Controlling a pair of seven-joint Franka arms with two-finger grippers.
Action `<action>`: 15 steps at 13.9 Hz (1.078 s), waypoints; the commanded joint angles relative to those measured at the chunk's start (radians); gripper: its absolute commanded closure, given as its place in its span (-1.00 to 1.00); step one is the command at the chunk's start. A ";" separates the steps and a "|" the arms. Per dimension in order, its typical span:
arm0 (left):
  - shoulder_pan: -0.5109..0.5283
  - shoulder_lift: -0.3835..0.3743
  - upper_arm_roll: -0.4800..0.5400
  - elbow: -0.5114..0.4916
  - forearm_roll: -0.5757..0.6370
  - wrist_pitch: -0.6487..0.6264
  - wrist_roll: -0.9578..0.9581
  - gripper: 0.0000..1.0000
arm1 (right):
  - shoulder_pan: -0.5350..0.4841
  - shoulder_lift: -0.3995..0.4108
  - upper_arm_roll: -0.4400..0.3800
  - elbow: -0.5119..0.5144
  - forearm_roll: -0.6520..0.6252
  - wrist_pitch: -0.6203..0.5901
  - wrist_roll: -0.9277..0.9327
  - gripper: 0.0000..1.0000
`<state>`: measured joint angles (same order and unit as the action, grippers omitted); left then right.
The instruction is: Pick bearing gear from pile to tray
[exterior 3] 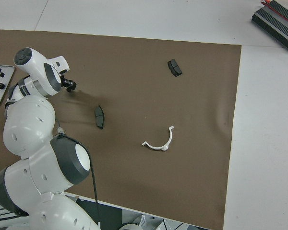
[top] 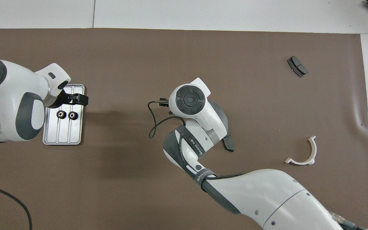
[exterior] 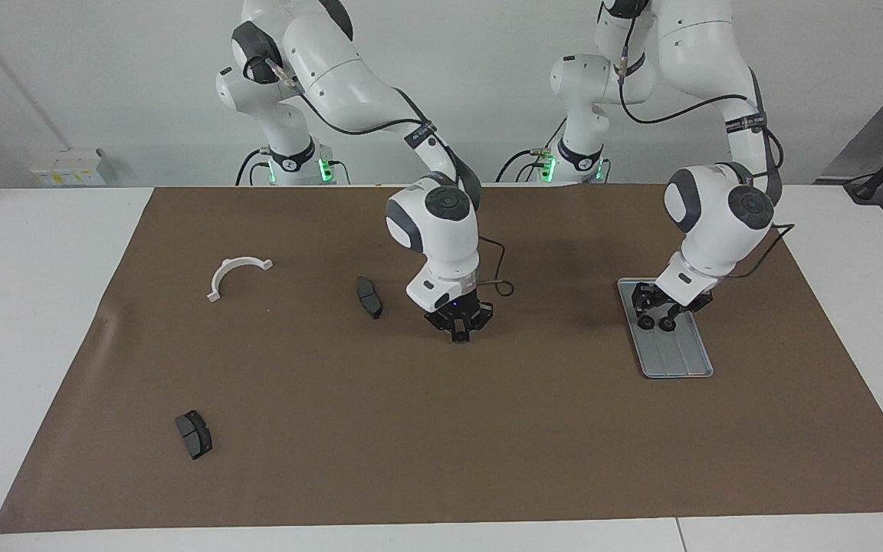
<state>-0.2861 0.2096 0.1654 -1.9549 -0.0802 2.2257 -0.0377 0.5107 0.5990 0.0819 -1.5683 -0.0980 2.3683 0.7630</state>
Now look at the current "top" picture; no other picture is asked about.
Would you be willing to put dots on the brown table mat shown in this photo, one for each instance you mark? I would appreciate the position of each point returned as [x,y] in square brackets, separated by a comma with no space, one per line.
[171,64]

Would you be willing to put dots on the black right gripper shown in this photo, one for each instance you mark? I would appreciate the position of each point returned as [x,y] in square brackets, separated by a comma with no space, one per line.
[164,102]

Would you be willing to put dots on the white curved plastic bracket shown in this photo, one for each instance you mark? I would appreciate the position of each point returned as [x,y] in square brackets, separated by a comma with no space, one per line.
[314,150]

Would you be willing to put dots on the silver metal tray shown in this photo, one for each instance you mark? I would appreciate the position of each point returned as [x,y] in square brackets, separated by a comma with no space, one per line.
[62,134]

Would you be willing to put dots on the black bearing gear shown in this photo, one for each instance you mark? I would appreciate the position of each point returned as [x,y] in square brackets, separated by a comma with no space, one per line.
[61,114]
[72,115]

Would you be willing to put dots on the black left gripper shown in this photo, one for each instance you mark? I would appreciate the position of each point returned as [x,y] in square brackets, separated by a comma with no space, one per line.
[65,99]

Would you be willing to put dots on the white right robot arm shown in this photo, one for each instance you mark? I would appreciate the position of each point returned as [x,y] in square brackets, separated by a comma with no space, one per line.
[267,195]

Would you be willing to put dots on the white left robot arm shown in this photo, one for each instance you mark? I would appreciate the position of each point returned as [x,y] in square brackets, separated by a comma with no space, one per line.
[11,89]

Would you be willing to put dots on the dark grey brake pad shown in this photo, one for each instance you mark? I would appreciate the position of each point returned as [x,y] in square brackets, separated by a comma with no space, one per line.
[229,143]
[297,66]

